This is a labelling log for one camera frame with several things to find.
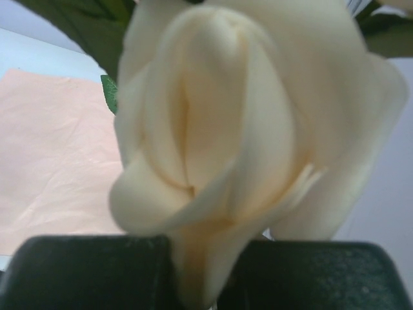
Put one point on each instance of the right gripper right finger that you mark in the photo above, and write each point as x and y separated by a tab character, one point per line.
315	275

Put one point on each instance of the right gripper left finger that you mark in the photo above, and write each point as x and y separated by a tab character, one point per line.
89	272

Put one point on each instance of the pink wrapping paper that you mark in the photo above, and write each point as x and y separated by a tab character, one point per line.
59	158

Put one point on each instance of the artificial rose bouquet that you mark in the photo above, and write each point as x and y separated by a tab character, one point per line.
234	117

